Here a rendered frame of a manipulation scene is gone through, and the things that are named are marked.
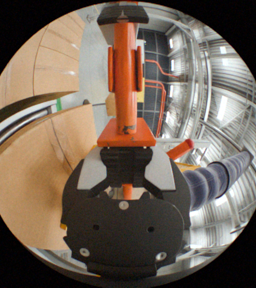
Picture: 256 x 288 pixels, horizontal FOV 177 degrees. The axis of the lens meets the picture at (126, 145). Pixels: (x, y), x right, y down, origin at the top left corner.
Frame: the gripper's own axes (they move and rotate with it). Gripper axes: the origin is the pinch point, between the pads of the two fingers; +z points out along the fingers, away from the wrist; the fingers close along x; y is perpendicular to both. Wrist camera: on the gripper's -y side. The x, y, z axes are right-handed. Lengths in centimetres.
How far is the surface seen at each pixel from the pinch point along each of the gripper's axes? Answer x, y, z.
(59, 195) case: -12.8, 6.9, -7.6
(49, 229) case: -12.8, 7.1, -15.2
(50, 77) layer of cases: -53, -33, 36
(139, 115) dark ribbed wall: 140, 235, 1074
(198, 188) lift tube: 24.8, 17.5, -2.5
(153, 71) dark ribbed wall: 304, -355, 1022
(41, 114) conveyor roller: -53, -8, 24
